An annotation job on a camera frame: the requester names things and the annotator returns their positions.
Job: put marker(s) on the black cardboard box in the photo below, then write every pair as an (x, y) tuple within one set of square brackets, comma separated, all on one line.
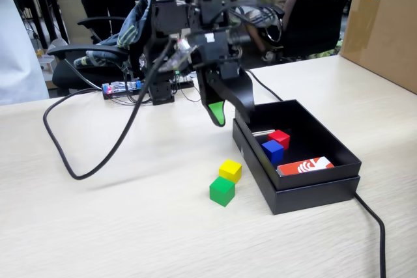
[(312, 141)]

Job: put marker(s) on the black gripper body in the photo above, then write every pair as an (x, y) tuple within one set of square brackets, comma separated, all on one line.
[(211, 50)]

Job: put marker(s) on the motor controller board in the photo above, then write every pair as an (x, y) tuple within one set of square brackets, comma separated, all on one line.
[(114, 89)]

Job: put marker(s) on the green wooden cube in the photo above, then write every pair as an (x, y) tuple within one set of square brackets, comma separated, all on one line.
[(221, 191)]

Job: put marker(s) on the large cardboard box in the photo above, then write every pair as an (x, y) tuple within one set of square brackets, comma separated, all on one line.
[(384, 37)]

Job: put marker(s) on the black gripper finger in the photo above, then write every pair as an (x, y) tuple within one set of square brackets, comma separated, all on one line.
[(216, 115), (241, 95)]

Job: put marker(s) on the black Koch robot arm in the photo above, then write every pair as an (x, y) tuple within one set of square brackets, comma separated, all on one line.
[(169, 17)]

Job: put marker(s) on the striped blue garment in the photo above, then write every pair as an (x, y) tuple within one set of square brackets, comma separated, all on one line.
[(130, 30)]

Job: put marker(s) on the person in white shirt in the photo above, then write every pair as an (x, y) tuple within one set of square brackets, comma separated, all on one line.
[(19, 47)]

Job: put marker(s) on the yellow wooden cube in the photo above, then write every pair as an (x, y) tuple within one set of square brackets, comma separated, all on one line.
[(230, 169)]

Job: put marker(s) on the red wooden cube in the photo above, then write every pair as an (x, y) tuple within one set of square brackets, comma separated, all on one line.
[(279, 138)]

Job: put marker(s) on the black open box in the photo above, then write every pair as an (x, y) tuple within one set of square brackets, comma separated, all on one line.
[(312, 198)]

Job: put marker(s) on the blue wooden cube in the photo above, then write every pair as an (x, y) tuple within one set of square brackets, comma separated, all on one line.
[(273, 151)]

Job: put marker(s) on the red box white logo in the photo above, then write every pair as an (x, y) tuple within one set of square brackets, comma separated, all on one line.
[(303, 166)]

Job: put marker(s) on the black office chair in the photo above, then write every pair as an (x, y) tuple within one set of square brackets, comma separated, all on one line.
[(319, 14), (81, 77)]

